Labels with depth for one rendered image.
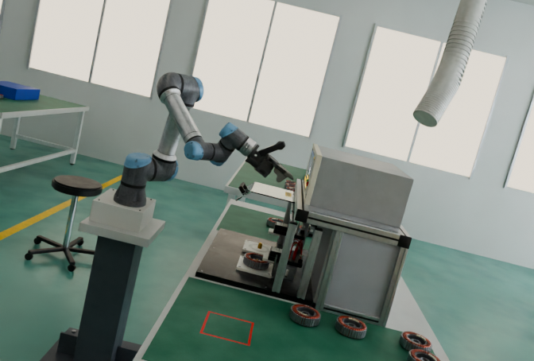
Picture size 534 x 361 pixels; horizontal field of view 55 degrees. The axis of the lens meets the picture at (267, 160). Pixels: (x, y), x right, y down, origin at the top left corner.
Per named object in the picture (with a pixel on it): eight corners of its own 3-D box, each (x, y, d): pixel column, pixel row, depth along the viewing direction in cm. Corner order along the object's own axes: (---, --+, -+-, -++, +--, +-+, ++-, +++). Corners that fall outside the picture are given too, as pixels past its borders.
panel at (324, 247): (312, 302, 196) (332, 229, 192) (308, 250, 261) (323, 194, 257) (315, 303, 196) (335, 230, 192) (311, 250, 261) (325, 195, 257)
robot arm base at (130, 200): (107, 200, 234) (111, 180, 232) (121, 193, 248) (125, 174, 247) (138, 209, 232) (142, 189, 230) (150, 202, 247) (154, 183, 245)
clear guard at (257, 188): (235, 200, 226) (238, 188, 225) (241, 190, 250) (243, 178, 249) (306, 219, 225) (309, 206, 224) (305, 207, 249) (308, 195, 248)
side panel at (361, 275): (315, 309, 195) (336, 230, 191) (314, 306, 198) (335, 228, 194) (385, 328, 195) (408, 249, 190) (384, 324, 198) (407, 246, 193)
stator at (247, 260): (241, 265, 212) (243, 258, 211) (244, 258, 223) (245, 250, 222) (267, 273, 211) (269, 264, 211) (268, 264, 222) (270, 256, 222)
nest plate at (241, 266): (235, 269, 210) (236, 266, 210) (239, 258, 225) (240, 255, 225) (271, 278, 210) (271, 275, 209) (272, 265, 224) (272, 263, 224)
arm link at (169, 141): (137, 174, 247) (169, 68, 232) (162, 174, 258) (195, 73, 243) (150, 186, 240) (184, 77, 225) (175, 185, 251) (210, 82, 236)
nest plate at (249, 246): (241, 251, 234) (242, 249, 234) (245, 242, 249) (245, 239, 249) (273, 259, 234) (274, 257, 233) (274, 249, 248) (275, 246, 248)
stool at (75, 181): (10, 256, 345) (25, 177, 337) (46, 235, 394) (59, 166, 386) (87, 276, 344) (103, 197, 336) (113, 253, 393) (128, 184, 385)
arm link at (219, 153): (198, 153, 218) (211, 135, 212) (217, 154, 226) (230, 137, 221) (206, 167, 214) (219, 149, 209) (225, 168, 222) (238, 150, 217)
